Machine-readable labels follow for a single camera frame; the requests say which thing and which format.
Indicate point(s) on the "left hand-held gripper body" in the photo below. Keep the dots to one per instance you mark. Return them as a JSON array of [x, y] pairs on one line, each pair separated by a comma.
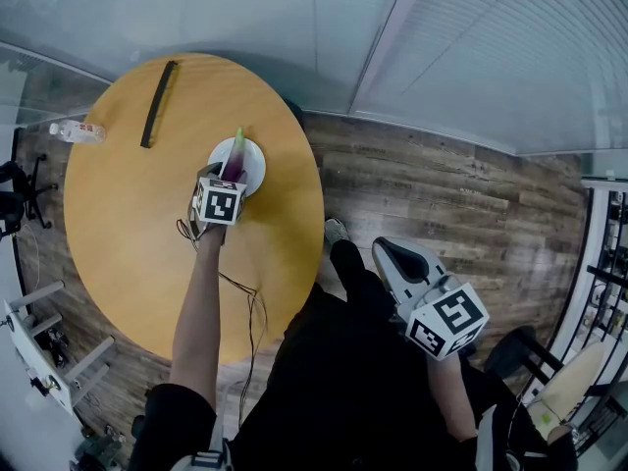
[[218, 204]]

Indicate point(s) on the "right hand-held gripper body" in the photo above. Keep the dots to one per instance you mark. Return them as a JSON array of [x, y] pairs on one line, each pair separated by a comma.
[[449, 319]]

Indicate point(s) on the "white round plate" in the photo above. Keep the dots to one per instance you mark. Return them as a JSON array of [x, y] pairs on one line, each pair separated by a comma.
[[255, 165]]

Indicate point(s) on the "person's right forearm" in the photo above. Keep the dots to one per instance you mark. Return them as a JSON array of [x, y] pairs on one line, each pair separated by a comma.
[[449, 395]]

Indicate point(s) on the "long black strip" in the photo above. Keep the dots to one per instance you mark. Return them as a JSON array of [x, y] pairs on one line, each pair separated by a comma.
[[158, 106]]

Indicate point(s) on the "black office chair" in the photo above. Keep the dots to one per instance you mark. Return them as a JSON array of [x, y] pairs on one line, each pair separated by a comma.
[[19, 199]]

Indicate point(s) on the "white desk with grey legs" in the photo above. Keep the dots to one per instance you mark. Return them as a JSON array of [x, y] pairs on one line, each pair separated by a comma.
[[34, 356]]

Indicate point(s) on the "person's left forearm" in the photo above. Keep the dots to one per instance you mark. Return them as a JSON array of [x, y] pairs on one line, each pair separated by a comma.
[[196, 322]]

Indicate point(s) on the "person's black clothing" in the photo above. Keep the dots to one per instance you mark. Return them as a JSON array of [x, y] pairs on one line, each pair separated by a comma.
[[343, 385]]

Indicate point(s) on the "clear plastic water bottle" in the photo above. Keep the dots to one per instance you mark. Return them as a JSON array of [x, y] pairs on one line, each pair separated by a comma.
[[78, 132]]

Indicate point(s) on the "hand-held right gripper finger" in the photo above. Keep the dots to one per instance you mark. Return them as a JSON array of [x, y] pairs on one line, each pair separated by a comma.
[[390, 273], [429, 263]]

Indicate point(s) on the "small beige oval table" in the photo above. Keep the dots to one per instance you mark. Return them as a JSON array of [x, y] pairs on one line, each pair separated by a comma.
[[574, 381]]

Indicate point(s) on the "purple eggplant with green stem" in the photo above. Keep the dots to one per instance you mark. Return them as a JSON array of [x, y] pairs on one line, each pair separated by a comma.
[[234, 160]]

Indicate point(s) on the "round wooden table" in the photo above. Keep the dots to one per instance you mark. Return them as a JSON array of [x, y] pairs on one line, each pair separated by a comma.
[[122, 243]]

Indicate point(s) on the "black metal shelf rack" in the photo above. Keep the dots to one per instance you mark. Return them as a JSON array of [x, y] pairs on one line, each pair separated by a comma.
[[608, 263]]

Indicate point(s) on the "black table base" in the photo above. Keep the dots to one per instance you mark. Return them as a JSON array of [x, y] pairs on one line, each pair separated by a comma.
[[510, 356]]

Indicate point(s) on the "person's light shoe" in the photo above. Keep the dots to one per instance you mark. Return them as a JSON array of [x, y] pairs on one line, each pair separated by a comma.
[[336, 231]]

